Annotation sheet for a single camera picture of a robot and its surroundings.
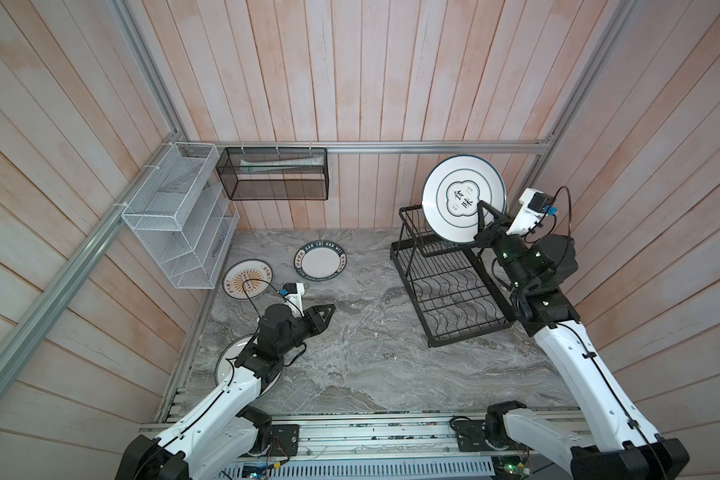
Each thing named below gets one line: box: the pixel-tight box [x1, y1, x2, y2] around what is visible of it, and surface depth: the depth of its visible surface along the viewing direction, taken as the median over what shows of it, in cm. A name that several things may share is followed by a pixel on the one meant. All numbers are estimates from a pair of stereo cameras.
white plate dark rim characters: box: [421, 154, 507, 245], surface depth 68 cm
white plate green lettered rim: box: [293, 240, 347, 281], surface depth 113 cm
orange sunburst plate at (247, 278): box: [222, 259, 274, 300], surface depth 108 cm
